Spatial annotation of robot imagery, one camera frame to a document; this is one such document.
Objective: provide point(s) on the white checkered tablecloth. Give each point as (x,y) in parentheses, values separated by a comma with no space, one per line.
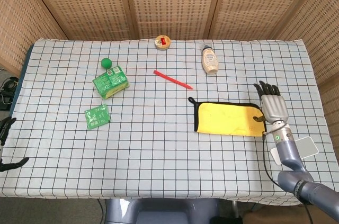
(148,155)

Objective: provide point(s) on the green packaged sponge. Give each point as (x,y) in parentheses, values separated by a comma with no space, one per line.
(111,81)

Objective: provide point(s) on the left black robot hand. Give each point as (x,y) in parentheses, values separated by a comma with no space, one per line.
(6,165)

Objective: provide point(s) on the white plastic stand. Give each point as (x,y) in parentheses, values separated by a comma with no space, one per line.
(307,147)

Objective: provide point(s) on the flat green packet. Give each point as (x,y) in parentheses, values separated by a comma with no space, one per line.
(96,117)

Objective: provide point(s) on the red pen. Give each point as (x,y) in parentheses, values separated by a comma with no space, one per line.
(172,79)

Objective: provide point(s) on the woven wooden folding screen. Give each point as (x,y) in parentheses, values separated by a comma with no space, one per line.
(169,1)

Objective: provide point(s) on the metal table leg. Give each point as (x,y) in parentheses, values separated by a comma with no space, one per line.
(234,208)

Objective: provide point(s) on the round wooden box red label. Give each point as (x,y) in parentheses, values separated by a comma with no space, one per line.
(162,43)

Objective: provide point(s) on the green ball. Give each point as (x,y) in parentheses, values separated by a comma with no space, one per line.
(106,63)

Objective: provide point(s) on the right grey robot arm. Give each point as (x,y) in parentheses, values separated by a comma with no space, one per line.
(291,155)

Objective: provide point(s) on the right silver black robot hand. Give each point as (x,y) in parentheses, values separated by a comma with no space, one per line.
(275,107)

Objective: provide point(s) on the beige sauce squeeze bottle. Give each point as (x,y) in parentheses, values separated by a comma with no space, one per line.
(210,62)

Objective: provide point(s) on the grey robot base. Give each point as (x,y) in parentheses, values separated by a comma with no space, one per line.
(159,210)

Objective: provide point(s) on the dark grey yellow cloth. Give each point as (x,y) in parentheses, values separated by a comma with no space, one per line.
(225,118)

